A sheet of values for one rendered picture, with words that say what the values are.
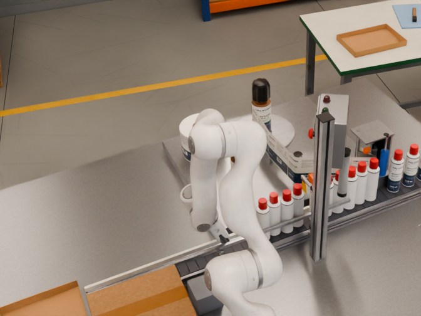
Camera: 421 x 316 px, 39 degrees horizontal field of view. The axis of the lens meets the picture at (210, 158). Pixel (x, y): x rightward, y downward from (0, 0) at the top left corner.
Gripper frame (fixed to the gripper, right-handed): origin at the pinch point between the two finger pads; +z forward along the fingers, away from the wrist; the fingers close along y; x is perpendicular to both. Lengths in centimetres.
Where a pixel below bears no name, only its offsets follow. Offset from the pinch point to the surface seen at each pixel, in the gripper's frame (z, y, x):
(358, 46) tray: 61, 119, -126
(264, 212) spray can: -3.9, -2.7, -18.5
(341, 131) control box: -35, -17, -52
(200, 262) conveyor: 2.2, -1.0, 12.4
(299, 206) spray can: 5.5, -2.0, -31.4
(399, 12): 76, 142, -169
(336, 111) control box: -37, -11, -55
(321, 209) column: -5.1, -16.7, -35.7
